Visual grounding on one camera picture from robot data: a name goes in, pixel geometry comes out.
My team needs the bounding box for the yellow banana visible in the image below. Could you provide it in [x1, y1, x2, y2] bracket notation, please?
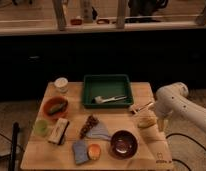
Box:
[137, 111, 157, 129]

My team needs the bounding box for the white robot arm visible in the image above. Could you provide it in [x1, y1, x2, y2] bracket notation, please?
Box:
[154, 82, 206, 133]

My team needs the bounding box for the purple bowl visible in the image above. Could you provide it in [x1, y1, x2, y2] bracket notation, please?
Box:
[110, 130, 138, 159]

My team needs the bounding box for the orange bowl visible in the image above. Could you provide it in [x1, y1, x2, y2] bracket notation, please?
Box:
[43, 96, 68, 120]

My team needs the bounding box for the green pickle in bowl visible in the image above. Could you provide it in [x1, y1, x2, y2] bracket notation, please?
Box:
[48, 102, 66, 115]

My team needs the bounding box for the green plastic tray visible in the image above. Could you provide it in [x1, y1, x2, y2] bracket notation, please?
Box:
[82, 74, 134, 109]

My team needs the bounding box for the grey cloth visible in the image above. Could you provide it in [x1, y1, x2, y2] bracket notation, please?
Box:
[86, 122, 111, 141]

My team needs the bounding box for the brown chocolate bar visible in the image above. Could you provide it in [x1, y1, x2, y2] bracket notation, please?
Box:
[80, 115, 99, 139]

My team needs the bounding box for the orange fruit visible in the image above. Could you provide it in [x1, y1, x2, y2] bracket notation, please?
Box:
[88, 144, 101, 160]

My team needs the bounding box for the blue sponge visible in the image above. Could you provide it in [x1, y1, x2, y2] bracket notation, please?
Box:
[72, 140, 89, 165]

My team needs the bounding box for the whiteboard eraser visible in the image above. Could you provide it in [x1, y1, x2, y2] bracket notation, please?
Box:
[48, 118, 69, 145]

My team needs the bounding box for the white cup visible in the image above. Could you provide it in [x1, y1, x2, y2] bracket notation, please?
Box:
[54, 77, 68, 93]

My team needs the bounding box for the green cup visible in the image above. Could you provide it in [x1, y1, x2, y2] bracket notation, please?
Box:
[33, 120, 48, 136]

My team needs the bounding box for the black pole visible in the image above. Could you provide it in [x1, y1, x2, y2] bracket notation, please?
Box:
[8, 122, 19, 171]

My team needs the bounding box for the black cable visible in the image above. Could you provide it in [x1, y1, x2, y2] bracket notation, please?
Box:
[165, 132, 206, 171]

